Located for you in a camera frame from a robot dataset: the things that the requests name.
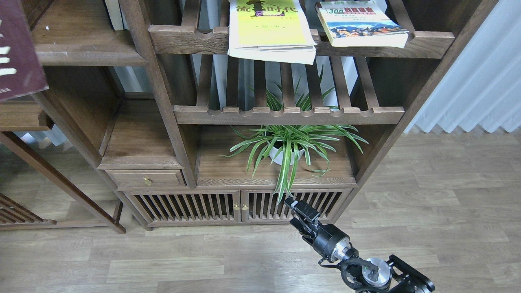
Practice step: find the yellow cover book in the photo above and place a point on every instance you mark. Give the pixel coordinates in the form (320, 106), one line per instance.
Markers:
(270, 30)

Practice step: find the brass drawer knob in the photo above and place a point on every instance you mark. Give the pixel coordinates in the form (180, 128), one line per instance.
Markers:
(147, 181)

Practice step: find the blue landscape cover book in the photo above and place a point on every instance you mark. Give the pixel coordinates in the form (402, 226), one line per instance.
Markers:
(349, 24)

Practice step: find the dark wooden bookshelf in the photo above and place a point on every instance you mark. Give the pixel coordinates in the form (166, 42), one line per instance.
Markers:
(137, 103)

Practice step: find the white pleated curtain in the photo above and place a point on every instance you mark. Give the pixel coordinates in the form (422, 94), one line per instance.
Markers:
(482, 89)

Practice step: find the white upright book spine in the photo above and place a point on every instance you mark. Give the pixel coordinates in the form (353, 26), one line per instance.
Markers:
(114, 13)

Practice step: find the green spider plant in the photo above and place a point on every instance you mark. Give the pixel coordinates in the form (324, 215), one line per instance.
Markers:
(310, 138)

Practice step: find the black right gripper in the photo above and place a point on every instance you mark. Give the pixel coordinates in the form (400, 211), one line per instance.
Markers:
(328, 240)

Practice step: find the white plant pot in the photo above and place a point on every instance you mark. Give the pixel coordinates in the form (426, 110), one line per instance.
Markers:
(277, 155)

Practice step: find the maroon book white characters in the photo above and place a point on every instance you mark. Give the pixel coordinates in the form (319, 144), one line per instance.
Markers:
(21, 73)

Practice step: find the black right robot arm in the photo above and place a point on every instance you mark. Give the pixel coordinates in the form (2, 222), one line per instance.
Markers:
(371, 275)

